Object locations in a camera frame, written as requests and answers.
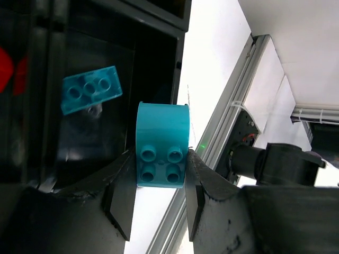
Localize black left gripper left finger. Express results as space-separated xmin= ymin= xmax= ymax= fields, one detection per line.
xmin=1 ymin=149 xmax=137 ymax=253

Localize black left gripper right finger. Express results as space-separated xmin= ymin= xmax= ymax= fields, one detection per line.
xmin=185 ymin=150 xmax=338 ymax=253

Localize teal rounded lego brick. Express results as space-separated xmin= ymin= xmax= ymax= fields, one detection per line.
xmin=135 ymin=102 xmax=190 ymax=188

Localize teal lego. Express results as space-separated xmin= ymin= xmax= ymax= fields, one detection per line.
xmin=60 ymin=66 xmax=123 ymax=115

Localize black four-compartment tray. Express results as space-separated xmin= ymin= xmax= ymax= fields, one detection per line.
xmin=1 ymin=1 xmax=192 ymax=192

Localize aluminium rail frame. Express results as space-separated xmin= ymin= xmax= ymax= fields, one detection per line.
xmin=147 ymin=35 xmax=270 ymax=253

